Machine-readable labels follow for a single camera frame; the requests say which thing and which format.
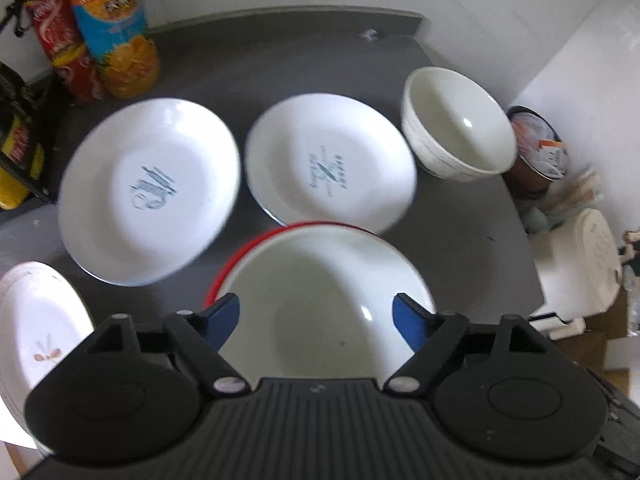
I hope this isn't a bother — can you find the white ribbed bowl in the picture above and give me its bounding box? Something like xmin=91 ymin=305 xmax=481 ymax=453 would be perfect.
xmin=401 ymin=66 xmax=519 ymax=182

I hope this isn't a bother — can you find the white plate blue lettered print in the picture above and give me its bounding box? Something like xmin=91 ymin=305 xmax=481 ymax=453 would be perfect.
xmin=245 ymin=92 xmax=418 ymax=236

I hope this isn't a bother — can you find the red cola bottle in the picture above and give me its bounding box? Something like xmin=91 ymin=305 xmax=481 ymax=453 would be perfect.
xmin=24 ymin=0 xmax=108 ymax=106

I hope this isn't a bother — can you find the white plate blue script print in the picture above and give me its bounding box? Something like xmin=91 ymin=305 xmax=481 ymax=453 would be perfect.
xmin=57 ymin=97 xmax=242 ymax=287

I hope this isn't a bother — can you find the black wire rack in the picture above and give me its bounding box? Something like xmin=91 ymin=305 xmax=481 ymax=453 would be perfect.
xmin=0 ymin=0 xmax=66 ymax=206

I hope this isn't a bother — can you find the orange juice bottle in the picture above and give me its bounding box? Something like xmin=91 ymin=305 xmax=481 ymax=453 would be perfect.
xmin=60 ymin=0 xmax=161 ymax=100

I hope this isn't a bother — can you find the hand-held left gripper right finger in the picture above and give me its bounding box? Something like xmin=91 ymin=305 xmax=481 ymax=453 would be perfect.
xmin=384 ymin=292 xmax=566 ymax=395

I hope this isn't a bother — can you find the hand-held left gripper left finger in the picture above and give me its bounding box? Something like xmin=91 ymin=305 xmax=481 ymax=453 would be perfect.
xmin=75 ymin=292 xmax=252 ymax=397

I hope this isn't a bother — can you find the red rimmed white bowl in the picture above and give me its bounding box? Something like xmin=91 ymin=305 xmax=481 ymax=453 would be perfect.
xmin=201 ymin=221 xmax=437 ymax=378

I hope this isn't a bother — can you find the white plate brown floral print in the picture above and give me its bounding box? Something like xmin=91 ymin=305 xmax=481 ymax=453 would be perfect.
xmin=0 ymin=261 xmax=96 ymax=453

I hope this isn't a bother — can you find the white rice cooker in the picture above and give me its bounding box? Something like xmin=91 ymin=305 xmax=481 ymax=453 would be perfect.
xmin=530 ymin=207 xmax=625 ymax=336

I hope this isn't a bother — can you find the dark bottle yellow label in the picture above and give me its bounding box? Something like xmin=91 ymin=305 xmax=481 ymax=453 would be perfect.
xmin=0 ymin=62 xmax=48 ymax=211

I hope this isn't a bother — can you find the cardboard box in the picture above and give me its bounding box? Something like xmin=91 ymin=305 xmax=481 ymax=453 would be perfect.
xmin=575 ymin=285 xmax=640 ymax=376

